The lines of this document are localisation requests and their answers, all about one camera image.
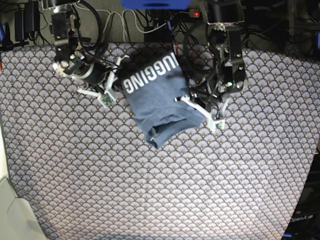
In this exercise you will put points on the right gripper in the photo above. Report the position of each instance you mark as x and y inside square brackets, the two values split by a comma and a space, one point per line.
[77, 68]

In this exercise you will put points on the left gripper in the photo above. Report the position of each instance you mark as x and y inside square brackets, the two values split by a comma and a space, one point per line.
[210, 94]

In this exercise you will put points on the blue T-shirt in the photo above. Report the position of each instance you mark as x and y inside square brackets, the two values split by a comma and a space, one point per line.
[153, 93]

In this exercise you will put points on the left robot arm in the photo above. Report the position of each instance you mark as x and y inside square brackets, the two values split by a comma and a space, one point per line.
[222, 20]

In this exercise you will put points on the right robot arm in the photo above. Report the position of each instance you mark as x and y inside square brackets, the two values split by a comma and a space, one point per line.
[65, 29]

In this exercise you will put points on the red table clamp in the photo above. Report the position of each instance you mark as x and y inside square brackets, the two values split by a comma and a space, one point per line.
[175, 48]

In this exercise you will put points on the black power adapter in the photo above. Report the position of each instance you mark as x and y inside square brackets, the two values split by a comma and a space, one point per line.
[27, 21]

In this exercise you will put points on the black box under table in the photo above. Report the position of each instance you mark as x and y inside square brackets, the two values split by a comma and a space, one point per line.
[162, 35]

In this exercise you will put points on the blue box overhead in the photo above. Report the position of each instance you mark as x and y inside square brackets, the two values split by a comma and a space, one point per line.
[156, 4]

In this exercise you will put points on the fan-patterned table cloth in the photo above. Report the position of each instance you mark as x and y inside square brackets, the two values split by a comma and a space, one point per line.
[88, 173]

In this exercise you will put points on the cream plastic furniture corner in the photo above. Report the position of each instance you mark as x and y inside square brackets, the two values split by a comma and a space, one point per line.
[17, 219]

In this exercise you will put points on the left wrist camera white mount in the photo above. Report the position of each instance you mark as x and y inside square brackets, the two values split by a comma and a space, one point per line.
[213, 124]

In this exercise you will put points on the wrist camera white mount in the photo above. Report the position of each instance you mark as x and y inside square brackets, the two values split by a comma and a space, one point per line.
[213, 124]
[104, 92]

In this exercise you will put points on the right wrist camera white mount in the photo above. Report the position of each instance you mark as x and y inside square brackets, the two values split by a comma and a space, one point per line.
[104, 92]

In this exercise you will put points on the black power strip red switch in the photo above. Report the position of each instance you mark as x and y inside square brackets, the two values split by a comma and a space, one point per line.
[197, 13]

